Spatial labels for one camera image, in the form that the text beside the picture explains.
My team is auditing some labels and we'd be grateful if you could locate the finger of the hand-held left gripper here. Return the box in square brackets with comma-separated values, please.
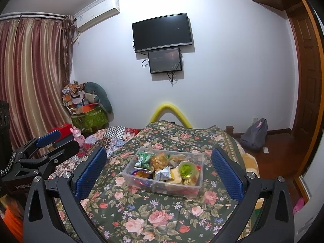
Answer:
[16, 130, 63, 158]
[0, 139, 80, 198]

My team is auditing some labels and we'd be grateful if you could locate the pink toy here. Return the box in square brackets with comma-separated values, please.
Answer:
[71, 127, 86, 147]

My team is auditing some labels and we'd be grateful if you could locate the clear plastic container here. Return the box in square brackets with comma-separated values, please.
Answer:
[122, 147, 205, 200]

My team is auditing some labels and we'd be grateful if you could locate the yellow foam tube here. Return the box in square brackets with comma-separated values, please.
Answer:
[149, 103, 194, 129]

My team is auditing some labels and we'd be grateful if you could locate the grey backpack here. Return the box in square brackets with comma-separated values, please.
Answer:
[240, 118, 268, 153]

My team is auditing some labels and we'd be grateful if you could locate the black wall television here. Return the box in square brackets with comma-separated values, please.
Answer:
[132, 13, 195, 53]

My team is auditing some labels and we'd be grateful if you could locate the small black monitor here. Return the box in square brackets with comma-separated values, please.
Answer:
[148, 48, 183, 75]

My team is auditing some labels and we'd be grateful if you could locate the patchwork quilt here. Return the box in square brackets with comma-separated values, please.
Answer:
[52, 126, 141, 178]

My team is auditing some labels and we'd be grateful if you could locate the green storage box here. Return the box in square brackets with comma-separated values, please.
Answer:
[71, 104, 110, 133]

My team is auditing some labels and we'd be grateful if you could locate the orange bag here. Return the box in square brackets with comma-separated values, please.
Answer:
[4, 202, 25, 242]

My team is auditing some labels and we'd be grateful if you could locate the pile of patterned cloths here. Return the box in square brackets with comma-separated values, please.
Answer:
[61, 80, 88, 107]

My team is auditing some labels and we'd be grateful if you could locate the green snack packet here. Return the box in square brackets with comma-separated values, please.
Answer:
[134, 151, 156, 169]

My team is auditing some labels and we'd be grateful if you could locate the wooden door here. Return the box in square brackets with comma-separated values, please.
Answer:
[287, 0, 324, 203]

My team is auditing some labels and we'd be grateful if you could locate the pink slipper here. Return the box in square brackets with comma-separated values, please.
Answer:
[293, 197, 305, 214]

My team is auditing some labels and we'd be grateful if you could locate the floral blanket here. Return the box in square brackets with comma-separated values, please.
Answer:
[51, 120, 254, 243]

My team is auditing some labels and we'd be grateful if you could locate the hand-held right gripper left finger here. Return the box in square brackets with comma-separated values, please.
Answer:
[23, 146, 108, 243]

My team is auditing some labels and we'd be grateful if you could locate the red box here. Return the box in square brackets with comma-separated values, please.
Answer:
[49, 123, 74, 142]

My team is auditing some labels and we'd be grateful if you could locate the beige fleece blanket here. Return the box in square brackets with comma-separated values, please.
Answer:
[239, 153, 261, 179]

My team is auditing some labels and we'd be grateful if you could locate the green jelly cup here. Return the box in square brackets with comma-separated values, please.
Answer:
[178, 161, 199, 179]

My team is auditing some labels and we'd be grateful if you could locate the striped curtain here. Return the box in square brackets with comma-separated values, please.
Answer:
[0, 15, 77, 155]

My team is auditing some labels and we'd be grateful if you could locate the brown snack packet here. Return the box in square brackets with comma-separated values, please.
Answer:
[150, 152, 169, 170]

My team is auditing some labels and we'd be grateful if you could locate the orange box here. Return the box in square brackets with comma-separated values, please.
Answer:
[76, 104, 101, 114]

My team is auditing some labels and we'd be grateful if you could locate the curtain rail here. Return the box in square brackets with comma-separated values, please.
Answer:
[0, 14, 67, 21]

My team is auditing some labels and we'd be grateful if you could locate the white air conditioner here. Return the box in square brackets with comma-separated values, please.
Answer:
[74, 0, 120, 31]

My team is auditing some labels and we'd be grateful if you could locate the grey plush toy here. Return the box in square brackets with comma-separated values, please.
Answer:
[83, 82, 113, 114]

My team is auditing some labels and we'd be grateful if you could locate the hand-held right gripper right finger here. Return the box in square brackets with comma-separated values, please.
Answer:
[211, 147, 296, 243]

